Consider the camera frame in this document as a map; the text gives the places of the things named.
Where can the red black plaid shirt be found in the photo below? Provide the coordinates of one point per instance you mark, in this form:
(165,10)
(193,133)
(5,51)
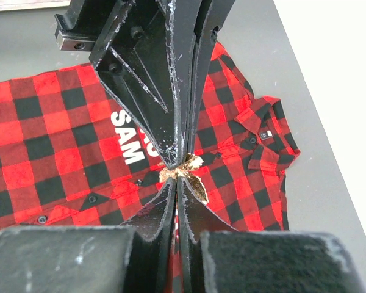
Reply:
(70,155)

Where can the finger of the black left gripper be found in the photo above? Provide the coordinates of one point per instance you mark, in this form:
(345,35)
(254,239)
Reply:
(210,19)
(157,99)

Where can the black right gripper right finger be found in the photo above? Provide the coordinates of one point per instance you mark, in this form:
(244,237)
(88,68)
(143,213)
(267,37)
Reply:
(196,223)

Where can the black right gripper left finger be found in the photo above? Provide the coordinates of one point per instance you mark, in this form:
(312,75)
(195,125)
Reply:
(153,226)

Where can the small gold brooch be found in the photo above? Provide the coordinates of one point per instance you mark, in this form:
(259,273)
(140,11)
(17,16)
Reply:
(191,164)

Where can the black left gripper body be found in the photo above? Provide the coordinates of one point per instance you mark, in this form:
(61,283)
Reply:
(118,35)

